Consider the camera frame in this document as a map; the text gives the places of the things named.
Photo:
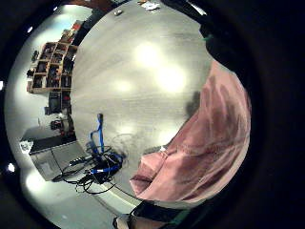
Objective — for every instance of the small white object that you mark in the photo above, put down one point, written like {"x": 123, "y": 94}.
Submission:
{"x": 118, "y": 12}

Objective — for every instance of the red and black machine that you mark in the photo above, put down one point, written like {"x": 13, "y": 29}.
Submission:
{"x": 62, "y": 125}

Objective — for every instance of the white crumpled paper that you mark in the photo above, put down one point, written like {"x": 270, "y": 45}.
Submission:
{"x": 151, "y": 5}

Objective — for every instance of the black equipment cart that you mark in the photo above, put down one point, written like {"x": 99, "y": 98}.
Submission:
{"x": 58, "y": 101}

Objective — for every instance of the wooden cubby shelf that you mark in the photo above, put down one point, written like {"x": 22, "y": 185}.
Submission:
{"x": 52, "y": 68}

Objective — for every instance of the grey flat box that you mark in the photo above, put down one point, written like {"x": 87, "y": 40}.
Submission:
{"x": 50, "y": 159}

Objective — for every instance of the pink cloth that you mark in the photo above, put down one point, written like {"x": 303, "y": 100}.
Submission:
{"x": 206, "y": 146}

